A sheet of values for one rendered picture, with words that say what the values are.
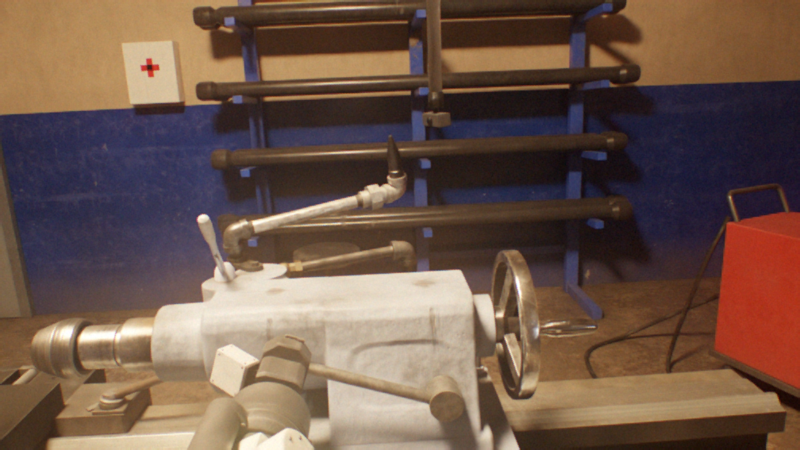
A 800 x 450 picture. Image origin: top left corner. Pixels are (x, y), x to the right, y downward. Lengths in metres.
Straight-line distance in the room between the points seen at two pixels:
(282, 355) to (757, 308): 2.49
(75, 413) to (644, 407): 1.06
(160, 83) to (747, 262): 3.27
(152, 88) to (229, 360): 3.30
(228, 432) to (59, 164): 3.86
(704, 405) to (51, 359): 1.10
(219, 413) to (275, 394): 0.08
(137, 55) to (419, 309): 3.32
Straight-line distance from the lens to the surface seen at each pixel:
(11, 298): 4.70
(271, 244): 3.88
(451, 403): 0.79
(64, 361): 0.96
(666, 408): 1.23
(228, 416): 0.56
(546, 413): 1.16
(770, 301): 2.91
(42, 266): 4.56
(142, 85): 3.94
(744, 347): 3.05
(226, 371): 0.70
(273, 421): 0.58
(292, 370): 0.67
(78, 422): 1.28
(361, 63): 3.81
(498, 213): 3.50
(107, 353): 0.95
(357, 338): 0.81
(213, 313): 0.84
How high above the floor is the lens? 1.45
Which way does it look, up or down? 14 degrees down
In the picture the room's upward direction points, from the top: 2 degrees counter-clockwise
